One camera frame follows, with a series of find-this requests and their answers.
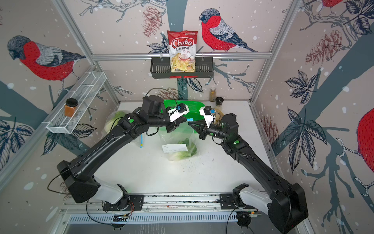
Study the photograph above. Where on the green plastic basket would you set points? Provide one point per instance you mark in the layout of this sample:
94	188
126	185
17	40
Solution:
194	107

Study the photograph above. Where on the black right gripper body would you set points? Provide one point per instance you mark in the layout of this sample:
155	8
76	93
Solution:
215	131

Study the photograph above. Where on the small chinese cabbage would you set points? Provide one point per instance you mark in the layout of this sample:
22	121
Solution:
185	150

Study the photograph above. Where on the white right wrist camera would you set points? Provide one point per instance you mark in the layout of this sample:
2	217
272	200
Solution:
209	115

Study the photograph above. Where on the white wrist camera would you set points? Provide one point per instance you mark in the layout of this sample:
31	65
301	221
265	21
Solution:
177	112
209	115

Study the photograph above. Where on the white wire wall shelf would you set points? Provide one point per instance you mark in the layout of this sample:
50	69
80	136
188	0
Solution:
85	92

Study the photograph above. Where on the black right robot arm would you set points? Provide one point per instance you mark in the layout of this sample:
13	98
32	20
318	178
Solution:
288	206

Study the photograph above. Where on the black top pepper grinder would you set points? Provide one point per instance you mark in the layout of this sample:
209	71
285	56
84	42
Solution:
219	101

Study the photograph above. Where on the red cassava chips bag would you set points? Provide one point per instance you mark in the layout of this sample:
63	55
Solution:
182	51

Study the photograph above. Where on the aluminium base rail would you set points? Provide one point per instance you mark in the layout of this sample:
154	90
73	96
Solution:
180	208

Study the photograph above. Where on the black hanging wall basket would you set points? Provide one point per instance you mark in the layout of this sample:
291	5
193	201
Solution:
161	69

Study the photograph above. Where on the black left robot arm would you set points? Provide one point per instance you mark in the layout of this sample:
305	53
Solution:
78	174

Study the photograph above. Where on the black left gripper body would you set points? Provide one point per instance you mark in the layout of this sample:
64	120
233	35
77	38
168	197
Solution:
163	119

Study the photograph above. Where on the orange spice jar black lid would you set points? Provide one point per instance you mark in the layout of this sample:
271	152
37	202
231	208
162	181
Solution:
70	107

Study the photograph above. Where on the glass spice shaker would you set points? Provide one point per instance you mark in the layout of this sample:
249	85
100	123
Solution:
212	94

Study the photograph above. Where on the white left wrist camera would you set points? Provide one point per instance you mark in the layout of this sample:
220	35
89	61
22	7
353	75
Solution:
177	112

